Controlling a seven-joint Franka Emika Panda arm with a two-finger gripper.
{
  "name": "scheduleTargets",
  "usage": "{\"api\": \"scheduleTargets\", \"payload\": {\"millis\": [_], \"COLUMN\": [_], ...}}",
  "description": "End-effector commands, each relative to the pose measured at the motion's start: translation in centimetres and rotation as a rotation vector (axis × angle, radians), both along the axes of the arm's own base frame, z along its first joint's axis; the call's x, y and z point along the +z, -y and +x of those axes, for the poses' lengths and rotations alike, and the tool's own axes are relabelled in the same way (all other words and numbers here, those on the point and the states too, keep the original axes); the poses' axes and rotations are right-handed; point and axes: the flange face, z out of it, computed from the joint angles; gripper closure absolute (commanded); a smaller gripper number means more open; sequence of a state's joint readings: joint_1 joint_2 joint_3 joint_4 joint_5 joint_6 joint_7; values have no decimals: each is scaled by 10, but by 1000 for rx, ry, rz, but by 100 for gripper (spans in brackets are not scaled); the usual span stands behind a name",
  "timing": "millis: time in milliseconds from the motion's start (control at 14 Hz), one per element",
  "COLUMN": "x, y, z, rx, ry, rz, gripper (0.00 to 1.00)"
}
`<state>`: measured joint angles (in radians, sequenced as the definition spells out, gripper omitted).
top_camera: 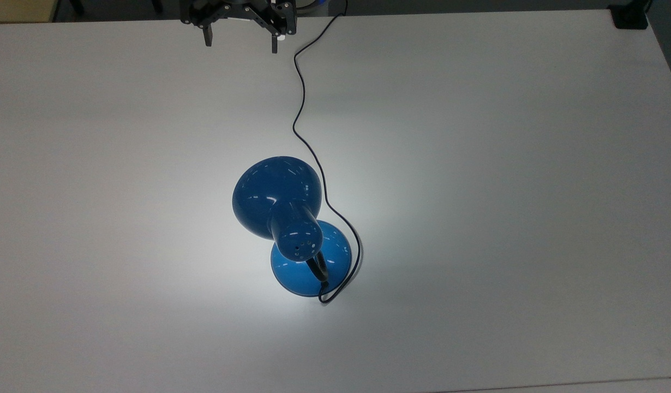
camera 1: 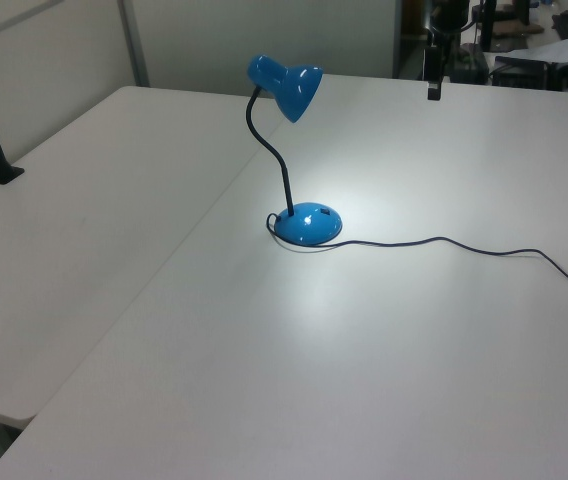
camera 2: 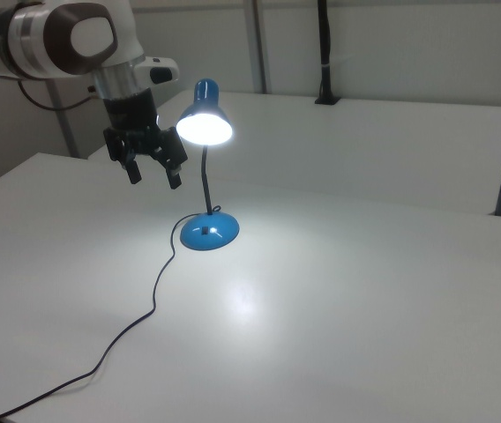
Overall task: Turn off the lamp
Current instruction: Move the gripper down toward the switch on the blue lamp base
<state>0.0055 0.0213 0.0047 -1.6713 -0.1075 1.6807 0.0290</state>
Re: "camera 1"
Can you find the blue gooseneck desk lamp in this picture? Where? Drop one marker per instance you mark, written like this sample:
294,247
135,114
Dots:
309,227

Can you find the black equipment box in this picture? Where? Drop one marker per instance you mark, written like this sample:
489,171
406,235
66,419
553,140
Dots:
519,72

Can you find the white paper sheet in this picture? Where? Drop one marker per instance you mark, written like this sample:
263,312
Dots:
559,50

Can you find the grey partition frame post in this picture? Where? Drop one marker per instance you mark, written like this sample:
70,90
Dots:
134,45

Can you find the thin black stand pole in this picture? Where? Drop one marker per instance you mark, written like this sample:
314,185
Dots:
488,25

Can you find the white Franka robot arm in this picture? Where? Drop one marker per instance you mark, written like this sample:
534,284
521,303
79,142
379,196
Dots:
451,12

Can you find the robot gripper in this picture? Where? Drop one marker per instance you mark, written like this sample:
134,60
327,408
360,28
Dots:
432,65

